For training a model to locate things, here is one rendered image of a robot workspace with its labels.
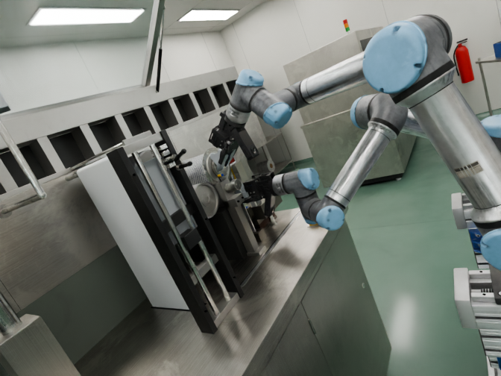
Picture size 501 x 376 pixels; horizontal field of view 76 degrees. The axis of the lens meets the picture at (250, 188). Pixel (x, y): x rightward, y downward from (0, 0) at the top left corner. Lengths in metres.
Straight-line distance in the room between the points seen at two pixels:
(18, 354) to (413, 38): 0.99
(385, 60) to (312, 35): 5.06
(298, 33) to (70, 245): 5.11
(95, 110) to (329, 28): 4.66
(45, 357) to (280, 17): 5.57
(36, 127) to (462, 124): 1.17
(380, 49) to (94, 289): 1.09
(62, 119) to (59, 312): 0.63
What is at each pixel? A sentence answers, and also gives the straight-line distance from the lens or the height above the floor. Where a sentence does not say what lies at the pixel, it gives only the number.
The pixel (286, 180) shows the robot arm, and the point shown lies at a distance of 1.09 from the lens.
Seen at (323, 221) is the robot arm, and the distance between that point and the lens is 0.97.
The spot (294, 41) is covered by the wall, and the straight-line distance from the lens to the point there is 5.83.
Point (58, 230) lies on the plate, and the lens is 1.20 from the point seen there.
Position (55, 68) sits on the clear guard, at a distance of 1.27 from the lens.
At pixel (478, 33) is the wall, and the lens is 5.38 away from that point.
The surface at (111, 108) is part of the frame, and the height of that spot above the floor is 1.60.
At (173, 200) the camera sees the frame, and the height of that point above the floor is 1.26.
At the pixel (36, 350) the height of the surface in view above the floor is 1.11.
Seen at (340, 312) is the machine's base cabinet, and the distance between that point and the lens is 1.29.
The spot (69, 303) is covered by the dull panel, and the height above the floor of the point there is 1.07.
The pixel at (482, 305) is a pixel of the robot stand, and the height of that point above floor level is 0.76.
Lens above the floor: 1.42
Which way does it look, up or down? 14 degrees down
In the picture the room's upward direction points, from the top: 23 degrees counter-clockwise
